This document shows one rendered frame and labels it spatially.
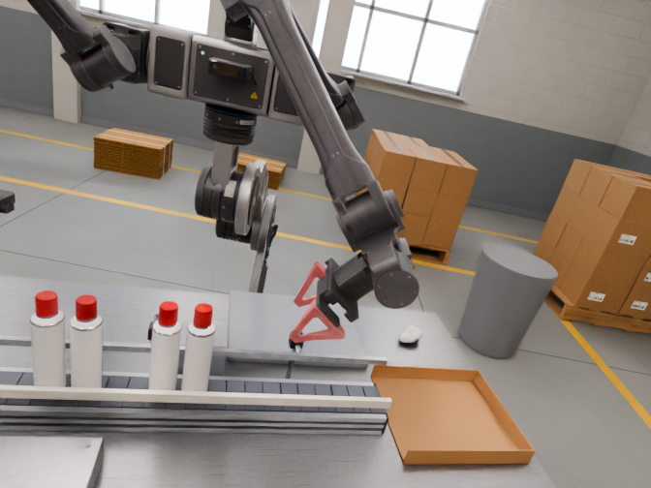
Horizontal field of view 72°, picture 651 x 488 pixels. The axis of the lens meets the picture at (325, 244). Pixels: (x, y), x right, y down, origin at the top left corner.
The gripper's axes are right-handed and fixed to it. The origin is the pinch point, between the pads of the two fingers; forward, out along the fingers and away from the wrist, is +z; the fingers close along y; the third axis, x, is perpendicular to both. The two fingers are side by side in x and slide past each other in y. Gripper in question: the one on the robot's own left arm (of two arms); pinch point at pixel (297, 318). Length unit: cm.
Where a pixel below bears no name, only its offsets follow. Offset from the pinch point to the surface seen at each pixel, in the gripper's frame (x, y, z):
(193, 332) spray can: -5.3, -9.1, 21.5
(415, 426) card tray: 46.6, -16.3, 6.2
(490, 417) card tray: 63, -23, -7
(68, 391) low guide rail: -12.4, -2.7, 43.6
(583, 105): 235, -535, -233
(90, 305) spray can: -21.1, -6.4, 29.3
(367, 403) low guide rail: 31.6, -13.0, 8.7
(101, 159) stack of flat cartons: -84, -379, 215
